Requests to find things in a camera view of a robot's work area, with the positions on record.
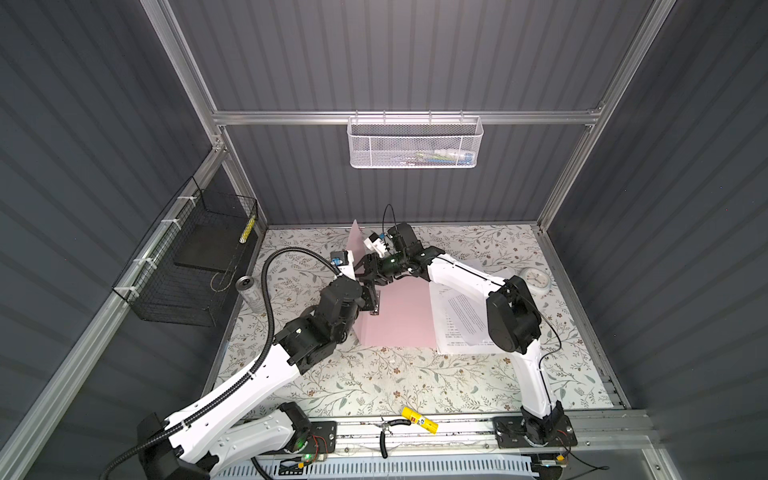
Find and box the pink file folder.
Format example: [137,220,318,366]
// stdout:
[347,225,440,348]

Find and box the printed paper sheet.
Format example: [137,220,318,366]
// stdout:
[429,281,511,356]
[440,284,499,349]

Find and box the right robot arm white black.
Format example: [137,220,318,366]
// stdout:
[353,223,568,447]

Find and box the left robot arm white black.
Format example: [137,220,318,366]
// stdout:
[134,252,404,479]

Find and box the silver metal can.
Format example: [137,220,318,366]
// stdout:
[235,275,265,315]

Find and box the yellow tube in basket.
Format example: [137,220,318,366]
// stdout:
[238,215,257,244]

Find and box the yellow marker pen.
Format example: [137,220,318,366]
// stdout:
[401,407,438,434]

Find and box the black notebook in basket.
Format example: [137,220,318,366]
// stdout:
[173,225,246,273]

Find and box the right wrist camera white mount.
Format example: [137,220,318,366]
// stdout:
[363,233,389,256]

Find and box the left black corrugated cable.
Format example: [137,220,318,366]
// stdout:
[98,247,340,480]

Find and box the white wire mesh basket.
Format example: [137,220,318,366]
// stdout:
[346,114,484,169]

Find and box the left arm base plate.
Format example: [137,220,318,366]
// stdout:
[290,420,338,456]

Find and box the black wire basket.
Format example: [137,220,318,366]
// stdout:
[113,179,259,327]

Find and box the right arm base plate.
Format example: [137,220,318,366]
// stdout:
[492,414,578,448]

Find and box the aluminium front rail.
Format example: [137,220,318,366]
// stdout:
[332,409,659,456]

